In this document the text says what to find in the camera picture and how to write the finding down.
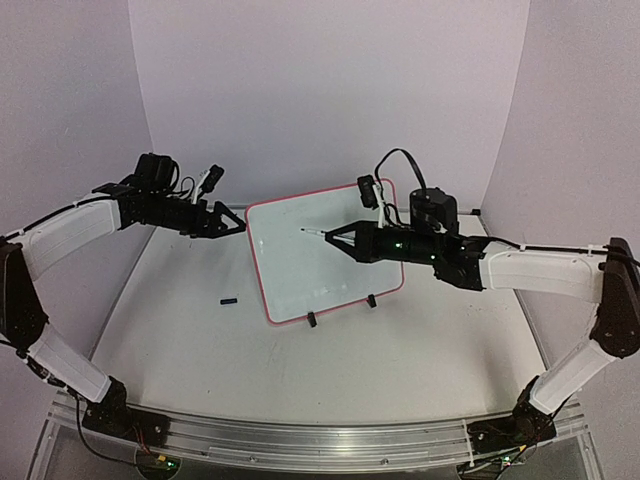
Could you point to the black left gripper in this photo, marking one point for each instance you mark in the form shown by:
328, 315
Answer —
197, 227

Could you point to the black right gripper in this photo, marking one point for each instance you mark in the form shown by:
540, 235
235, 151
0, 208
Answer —
360, 242

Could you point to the white whiteboard marker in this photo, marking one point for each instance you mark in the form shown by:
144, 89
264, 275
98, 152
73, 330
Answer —
315, 232

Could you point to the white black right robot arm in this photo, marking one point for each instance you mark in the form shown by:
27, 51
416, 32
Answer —
590, 291

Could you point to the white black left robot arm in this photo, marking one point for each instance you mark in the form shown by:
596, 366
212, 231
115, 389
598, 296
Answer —
156, 195

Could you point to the pink framed whiteboard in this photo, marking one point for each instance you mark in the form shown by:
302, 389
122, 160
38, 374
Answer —
299, 273

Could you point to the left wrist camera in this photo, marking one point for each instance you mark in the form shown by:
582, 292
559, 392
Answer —
207, 183

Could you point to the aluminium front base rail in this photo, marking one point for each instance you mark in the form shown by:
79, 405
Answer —
199, 447

